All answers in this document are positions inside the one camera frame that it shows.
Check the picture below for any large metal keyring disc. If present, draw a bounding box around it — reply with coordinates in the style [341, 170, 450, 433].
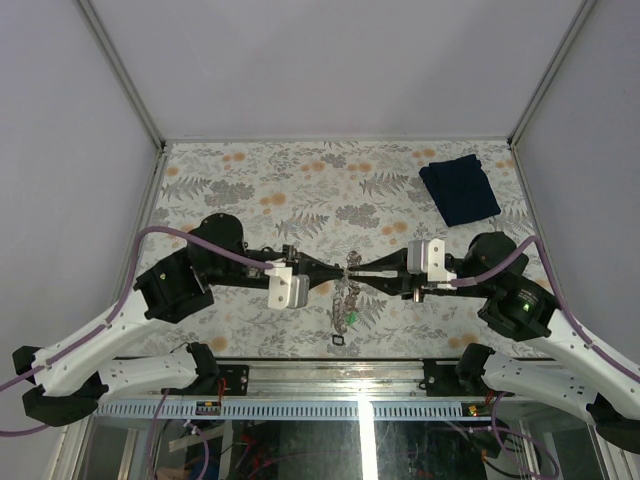
[330, 250, 362, 336]

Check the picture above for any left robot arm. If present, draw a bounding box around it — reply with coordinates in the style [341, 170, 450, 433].
[12, 213, 343, 427]

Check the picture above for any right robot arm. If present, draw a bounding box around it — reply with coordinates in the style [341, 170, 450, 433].
[347, 232, 639, 453]

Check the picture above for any dark blue folded cloth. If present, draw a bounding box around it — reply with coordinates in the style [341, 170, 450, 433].
[419, 154, 501, 227]

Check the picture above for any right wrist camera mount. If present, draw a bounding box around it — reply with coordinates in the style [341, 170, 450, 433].
[406, 239, 457, 284]

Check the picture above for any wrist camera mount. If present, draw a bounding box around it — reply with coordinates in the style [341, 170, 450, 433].
[406, 239, 457, 284]
[265, 262, 310, 310]

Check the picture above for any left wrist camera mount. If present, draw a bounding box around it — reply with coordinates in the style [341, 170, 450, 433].
[265, 262, 310, 310]

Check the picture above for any metal base rail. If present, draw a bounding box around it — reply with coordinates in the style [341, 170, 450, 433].
[214, 357, 481, 399]

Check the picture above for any white slotted cable duct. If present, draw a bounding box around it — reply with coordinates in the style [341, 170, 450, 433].
[95, 398, 490, 421]

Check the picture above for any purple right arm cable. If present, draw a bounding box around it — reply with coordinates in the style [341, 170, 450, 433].
[452, 234, 640, 384]

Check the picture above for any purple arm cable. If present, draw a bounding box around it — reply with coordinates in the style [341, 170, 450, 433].
[0, 226, 276, 439]
[452, 234, 640, 384]

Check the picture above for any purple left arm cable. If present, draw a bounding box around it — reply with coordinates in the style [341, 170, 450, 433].
[0, 226, 276, 439]

